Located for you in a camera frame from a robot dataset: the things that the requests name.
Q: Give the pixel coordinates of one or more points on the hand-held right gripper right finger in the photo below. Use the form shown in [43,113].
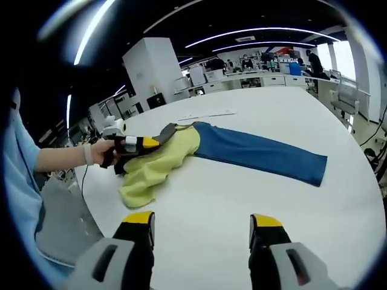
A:
[266,262]

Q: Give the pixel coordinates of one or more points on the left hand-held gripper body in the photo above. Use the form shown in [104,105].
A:
[113,128]

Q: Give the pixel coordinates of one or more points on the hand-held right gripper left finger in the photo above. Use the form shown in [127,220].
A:
[133,259]

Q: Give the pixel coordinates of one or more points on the yellow blue grey garment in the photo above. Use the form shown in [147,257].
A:
[242,146]

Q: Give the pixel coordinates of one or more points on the person's left hand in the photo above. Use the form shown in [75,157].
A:
[101,151]

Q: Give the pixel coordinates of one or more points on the white metal cabinet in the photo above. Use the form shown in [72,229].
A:
[96,114]

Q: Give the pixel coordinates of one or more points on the white wristband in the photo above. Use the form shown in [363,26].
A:
[88,155]

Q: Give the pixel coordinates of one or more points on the black cabinet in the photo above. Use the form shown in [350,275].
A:
[155,101]

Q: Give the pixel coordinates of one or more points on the ceiling light strip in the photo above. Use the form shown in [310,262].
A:
[263,43]
[93,31]
[260,29]
[69,110]

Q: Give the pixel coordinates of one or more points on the white square pillar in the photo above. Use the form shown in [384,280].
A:
[154,66]

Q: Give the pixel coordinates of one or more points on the person's grey trousers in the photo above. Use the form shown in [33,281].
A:
[66,220]

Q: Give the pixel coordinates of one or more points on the white box appliance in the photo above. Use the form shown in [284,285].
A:
[197,75]

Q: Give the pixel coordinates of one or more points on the person in light blue shirt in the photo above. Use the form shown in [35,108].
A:
[21,181]

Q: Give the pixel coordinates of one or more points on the long white workbench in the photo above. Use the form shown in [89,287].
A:
[257,79]

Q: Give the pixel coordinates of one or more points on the blue storage box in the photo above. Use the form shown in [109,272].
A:
[295,69]

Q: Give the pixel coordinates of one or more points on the white office chair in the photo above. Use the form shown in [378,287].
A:
[346,96]

